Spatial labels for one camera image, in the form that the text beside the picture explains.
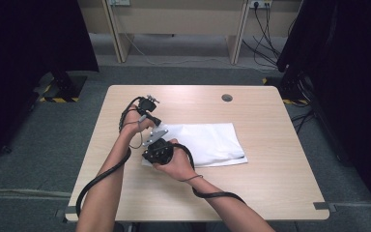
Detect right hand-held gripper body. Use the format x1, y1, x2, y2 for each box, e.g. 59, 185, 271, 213
142, 125, 175, 166

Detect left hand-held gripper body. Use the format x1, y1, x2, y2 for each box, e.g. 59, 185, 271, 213
138, 95, 160, 114

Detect white tank top black trim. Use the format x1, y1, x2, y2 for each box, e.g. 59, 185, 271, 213
141, 122, 249, 169

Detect person's left hand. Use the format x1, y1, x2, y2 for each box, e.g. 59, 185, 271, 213
120, 104, 156, 138

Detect person's right hand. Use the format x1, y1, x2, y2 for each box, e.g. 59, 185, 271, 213
153, 138, 201, 182

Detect black stand base hazard tape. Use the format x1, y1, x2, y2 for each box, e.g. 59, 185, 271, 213
262, 72, 311, 107
38, 69, 89, 104

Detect beige wooden desk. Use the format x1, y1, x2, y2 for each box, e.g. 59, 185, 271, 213
76, 0, 303, 65

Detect black curtain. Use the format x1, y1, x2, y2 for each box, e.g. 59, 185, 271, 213
276, 0, 371, 220
0, 0, 100, 168

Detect thin grey cable with plug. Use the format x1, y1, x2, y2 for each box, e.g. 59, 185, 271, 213
128, 113, 148, 150

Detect thin grey wrist cord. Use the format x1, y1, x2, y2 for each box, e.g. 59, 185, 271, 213
180, 174, 204, 183

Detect left gripper black sleeved cable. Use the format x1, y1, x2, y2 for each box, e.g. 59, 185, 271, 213
75, 96, 147, 218

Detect grey table corner bracket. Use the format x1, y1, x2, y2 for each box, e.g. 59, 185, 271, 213
56, 205, 81, 218
313, 201, 338, 213

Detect black power cable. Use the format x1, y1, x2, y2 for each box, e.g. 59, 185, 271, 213
264, 2, 291, 59
242, 2, 279, 69

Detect black floor cables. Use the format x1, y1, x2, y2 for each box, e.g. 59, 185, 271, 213
291, 108, 315, 135

